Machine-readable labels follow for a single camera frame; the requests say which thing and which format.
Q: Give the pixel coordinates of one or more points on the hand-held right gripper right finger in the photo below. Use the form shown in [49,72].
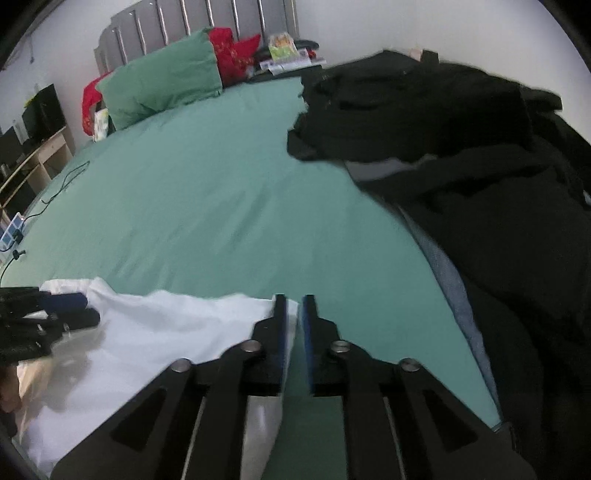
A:
[308,350]

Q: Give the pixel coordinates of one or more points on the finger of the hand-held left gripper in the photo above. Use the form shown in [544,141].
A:
[81,319]
[64,302]

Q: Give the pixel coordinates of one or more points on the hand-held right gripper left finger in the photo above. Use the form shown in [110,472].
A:
[279,323]

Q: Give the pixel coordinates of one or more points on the white hoodie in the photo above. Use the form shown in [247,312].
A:
[161,323]

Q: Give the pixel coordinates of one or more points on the pile of black clothes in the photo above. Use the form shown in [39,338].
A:
[438,115]

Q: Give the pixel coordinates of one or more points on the person's left hand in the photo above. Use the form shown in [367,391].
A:
[8,387]

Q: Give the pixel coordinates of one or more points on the blue white power strip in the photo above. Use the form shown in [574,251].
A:
[11,230]

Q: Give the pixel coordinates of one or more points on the bed with green sheet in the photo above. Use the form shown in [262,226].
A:
[207,207]

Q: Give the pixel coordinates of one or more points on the grey garment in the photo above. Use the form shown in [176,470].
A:
[443,277]

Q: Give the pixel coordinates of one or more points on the wooden shelf with black monitors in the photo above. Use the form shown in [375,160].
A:
[51,145]

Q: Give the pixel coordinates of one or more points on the black monitor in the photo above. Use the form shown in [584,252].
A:
[44,113]
[9,147]

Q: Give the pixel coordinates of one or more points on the white yellow packet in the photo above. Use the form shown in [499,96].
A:
[100,124]

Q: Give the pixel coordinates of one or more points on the green pillow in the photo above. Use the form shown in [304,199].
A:
[161,78]

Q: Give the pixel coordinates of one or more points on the stack of books and papers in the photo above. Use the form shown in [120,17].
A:
[286,67]

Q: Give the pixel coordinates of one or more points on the red embroidered pillow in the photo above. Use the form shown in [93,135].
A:
[231,55]

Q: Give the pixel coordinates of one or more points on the green yellow snack packet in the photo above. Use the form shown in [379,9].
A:
[281,46]

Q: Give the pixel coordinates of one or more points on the grey padded headboard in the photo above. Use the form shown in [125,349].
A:
[138,23]

